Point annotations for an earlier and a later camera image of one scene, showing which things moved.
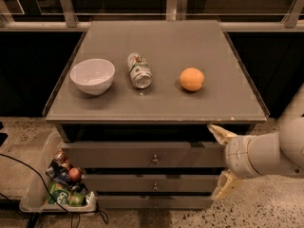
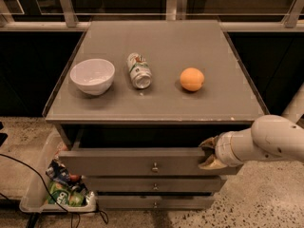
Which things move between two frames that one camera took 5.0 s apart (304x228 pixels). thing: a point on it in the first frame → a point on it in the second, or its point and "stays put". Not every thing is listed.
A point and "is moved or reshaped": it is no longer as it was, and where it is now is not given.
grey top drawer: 142,155 is moved or reshaped
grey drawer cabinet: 134,105 stays put
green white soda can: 140,70 stays put
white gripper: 237,156 → 225,151
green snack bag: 62,196 stays put
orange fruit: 192,79 stays put
